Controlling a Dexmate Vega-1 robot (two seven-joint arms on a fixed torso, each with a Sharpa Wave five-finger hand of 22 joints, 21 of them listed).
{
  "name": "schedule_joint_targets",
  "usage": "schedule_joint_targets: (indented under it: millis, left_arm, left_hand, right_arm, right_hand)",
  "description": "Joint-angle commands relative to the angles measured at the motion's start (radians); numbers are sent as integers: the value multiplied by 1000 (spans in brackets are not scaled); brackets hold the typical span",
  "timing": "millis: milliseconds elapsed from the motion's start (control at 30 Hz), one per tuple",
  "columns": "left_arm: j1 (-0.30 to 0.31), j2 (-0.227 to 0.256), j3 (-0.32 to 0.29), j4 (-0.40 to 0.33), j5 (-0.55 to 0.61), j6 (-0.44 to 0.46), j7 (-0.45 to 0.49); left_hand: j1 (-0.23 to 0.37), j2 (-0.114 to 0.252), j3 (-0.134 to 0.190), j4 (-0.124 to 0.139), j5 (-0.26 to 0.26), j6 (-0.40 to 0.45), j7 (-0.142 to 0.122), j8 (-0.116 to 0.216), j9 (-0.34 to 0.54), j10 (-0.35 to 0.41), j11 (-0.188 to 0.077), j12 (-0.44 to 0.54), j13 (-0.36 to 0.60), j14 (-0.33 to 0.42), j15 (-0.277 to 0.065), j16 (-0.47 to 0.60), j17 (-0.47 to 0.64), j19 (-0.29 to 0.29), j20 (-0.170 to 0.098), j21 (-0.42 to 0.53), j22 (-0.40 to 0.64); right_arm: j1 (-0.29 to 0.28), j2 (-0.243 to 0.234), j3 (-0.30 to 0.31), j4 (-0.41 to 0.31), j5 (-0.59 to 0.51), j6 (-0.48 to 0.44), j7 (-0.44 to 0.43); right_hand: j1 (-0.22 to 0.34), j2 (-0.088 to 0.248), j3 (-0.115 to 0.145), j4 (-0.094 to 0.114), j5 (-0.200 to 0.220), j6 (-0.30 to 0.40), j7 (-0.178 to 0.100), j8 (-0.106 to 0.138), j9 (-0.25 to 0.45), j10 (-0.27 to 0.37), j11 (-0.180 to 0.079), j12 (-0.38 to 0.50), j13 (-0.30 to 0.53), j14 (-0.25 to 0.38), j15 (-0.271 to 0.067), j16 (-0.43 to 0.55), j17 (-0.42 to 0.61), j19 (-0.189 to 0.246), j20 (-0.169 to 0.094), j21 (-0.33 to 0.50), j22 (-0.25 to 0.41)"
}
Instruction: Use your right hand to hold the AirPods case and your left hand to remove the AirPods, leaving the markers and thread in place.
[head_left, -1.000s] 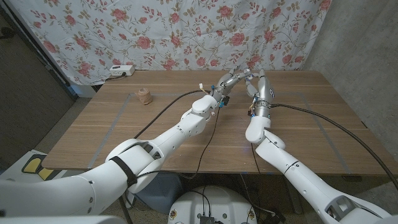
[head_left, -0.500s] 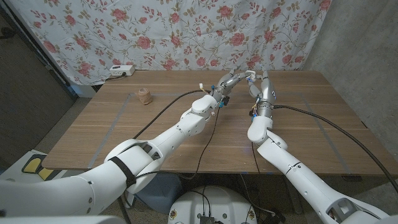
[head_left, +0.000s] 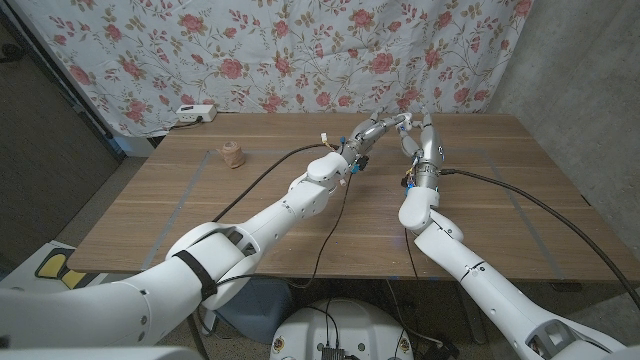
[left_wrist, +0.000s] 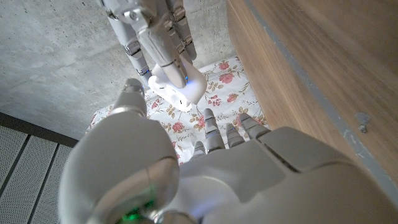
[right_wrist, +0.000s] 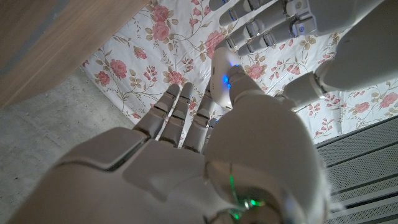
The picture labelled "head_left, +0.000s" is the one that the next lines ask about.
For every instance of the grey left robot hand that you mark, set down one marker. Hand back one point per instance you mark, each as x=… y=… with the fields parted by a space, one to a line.
x=367 y=135

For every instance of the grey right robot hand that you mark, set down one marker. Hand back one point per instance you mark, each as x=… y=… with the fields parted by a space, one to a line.
x=431 y=147

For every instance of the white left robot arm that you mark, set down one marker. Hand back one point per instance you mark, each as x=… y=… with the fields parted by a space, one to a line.
x=260 y=222

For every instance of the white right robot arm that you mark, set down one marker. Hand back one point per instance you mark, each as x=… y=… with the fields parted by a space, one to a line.
x=490 y=290

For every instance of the tan thread spool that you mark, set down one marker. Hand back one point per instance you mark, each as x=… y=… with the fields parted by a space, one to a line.
x=233 y=154

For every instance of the floral backdrop cloth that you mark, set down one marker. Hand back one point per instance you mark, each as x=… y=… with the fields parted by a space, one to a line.
x=300 y=50

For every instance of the grey table leg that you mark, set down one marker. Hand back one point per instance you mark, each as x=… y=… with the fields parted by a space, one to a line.
x=472 y=312

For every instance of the white power strip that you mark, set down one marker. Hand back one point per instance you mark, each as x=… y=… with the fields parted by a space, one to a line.
x=196 y=113

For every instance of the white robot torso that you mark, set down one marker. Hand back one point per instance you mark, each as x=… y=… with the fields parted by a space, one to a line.
x=350 y=330

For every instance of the black power adapter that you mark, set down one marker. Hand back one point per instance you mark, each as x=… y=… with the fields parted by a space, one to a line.
x=442 y=349

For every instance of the blue-grey bin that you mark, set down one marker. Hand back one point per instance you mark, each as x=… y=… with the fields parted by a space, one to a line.
x=265 y=312

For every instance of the white yellow black floor mat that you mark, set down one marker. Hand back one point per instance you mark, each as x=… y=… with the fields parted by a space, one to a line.
x=52 y=265

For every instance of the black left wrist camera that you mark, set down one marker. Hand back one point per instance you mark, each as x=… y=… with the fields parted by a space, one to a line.
x=362 y=162

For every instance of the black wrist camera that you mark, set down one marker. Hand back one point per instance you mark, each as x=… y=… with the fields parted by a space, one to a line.
x=362 y=162
x=404 y=181

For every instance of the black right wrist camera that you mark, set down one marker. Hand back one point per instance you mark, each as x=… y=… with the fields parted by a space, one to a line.
x=404 y=181

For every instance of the black frame bar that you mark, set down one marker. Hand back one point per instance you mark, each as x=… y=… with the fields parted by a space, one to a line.
x=57 y=80

